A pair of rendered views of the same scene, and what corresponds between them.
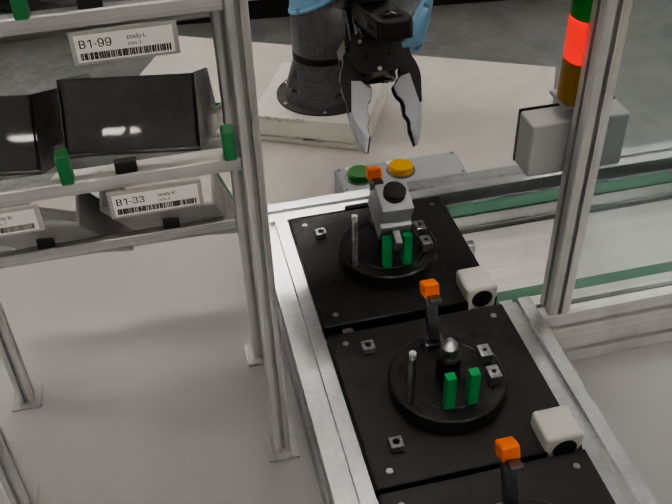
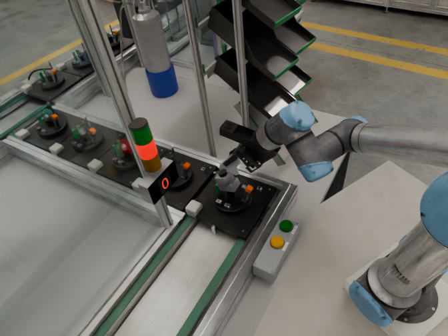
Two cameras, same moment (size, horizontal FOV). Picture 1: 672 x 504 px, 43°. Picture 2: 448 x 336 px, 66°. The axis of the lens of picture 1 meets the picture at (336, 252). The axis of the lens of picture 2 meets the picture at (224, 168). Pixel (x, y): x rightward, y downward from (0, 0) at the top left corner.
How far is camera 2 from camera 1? 165 cm
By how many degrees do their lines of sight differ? 88
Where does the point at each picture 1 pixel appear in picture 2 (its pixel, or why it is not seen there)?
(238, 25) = (192, 39)
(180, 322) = (281, 169)
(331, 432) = (191, 153)
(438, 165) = (267, 259)
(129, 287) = not seen: hidden behind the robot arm
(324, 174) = (335, 257)
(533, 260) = (197, 257)
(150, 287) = not seen: hidden behind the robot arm
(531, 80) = not seen: outside the picture
